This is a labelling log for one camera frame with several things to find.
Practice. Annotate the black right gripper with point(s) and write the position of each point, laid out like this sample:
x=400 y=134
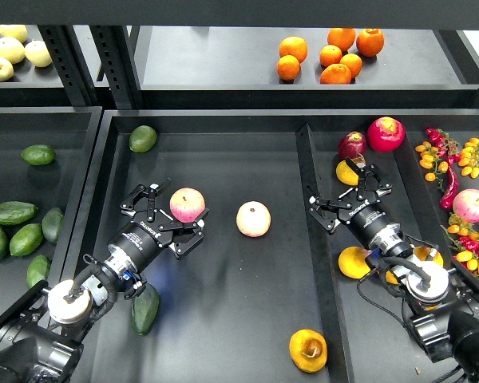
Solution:
x=362 y=211

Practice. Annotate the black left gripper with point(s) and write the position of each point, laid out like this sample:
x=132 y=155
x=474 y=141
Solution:
x=150 y=232

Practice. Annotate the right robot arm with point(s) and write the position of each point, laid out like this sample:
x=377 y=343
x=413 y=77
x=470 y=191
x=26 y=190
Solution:
x=440 y=304

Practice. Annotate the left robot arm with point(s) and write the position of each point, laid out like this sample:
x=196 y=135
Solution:
x=75 y=305

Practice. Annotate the green avocado top centre tray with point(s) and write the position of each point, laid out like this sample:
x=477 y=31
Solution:
x=142 y=139

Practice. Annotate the green avocado tray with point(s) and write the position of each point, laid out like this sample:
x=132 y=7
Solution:
x=38 y=154
x=142 y=139

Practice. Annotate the green avocado left tray top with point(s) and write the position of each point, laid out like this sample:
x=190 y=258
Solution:
x=38 y=154

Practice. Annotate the pink red apple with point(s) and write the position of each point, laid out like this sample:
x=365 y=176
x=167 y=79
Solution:
x=186 y=204

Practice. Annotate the dark red apple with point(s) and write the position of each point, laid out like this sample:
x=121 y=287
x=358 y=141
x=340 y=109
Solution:
x=351 y=145

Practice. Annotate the bright red apple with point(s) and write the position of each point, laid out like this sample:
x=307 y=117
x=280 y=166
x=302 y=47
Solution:
x=385 y=134

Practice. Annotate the pale pink apple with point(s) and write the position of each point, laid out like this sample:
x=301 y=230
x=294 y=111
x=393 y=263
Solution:
x=253 y=219

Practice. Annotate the cherry tomato bunch upper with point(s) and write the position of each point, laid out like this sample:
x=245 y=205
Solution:
x=441 y=153

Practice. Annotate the cherry tomato bunch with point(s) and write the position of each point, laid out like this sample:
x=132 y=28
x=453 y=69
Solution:
x=463 y=239
x=441 y=153

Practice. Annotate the red chili pepper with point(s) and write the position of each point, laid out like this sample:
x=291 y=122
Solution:
x=451 y=191

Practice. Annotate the orange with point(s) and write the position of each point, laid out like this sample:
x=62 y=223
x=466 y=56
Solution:
x=329 y=55
x=353 y=62
x=343 y=38
x=370 y=42
x=336 y=74
x=288 y=68
x=294 y=46

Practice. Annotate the black left tray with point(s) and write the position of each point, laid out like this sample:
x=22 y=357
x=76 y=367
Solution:
x=8 y=127

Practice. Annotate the black tray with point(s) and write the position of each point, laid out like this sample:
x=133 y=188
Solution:
x=8 y=127
x=228 y=310

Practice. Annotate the pink apple right tray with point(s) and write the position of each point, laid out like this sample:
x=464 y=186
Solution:
x=466 y=205

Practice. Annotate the black centre tray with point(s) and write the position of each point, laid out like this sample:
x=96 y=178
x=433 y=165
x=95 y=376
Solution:
x=228 y=310

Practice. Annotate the cherry tomato bunch lower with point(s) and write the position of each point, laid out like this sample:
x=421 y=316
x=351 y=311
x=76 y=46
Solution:
x=463 y=239

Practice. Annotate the black tray divider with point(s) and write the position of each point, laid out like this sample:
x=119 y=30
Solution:
x=339 y=364

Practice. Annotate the black shelf upright post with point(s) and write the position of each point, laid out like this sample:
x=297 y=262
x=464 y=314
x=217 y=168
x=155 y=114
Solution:
x=115 y=51
x=69 y=61

